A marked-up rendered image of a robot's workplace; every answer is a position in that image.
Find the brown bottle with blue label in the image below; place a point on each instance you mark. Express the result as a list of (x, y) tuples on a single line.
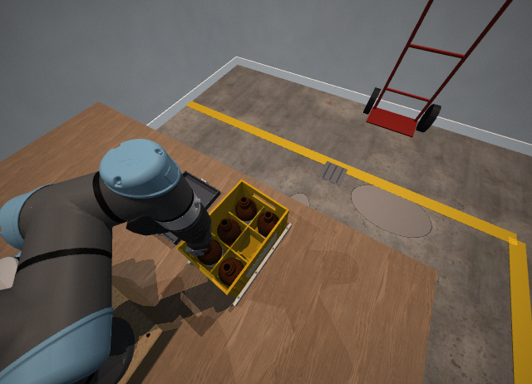
[(266, 222)]

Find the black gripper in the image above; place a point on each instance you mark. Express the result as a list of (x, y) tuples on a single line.
[(194, 227)]

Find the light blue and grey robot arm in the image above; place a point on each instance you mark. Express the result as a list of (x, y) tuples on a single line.
[(55, 296)]

